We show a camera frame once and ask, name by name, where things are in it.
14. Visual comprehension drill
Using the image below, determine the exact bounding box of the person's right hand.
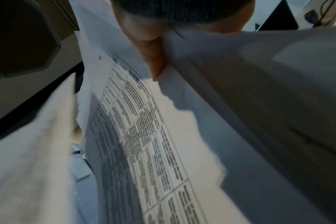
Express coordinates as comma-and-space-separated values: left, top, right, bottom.
112, 0, 256, 82

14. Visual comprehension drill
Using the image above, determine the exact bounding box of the pile of printed white papers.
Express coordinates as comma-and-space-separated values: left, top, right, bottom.
0, 0, 336, 224

